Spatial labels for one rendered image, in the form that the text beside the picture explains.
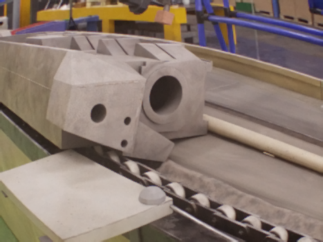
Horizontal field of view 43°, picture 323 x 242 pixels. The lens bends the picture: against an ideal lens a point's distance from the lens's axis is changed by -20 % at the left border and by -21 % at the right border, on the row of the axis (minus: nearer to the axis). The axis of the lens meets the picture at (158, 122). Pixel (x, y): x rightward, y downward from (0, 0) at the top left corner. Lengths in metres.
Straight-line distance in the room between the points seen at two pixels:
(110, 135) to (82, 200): 0.17
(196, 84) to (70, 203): 0.45
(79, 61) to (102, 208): 0.28
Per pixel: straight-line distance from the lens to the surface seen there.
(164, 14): 1.17
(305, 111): 1.32
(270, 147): 1.00
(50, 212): 0.73
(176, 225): 0.73
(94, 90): 0.84
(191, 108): 1.08
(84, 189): 0.80
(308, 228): 0.74
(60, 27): 2.79
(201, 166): 0.98
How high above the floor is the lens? 1.15
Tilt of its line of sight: 19 degrees down
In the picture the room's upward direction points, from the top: 3 degrees counter-clockwise
